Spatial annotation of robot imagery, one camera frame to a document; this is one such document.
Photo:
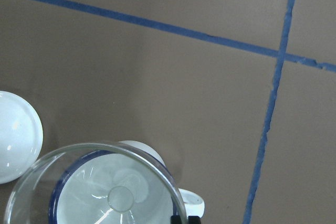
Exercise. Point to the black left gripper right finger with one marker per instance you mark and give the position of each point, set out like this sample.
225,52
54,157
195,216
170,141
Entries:
194,220

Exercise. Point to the white enamel mug blue rim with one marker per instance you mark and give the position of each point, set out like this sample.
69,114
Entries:
162,155

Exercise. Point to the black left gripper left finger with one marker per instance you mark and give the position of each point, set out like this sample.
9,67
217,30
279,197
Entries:
175,219

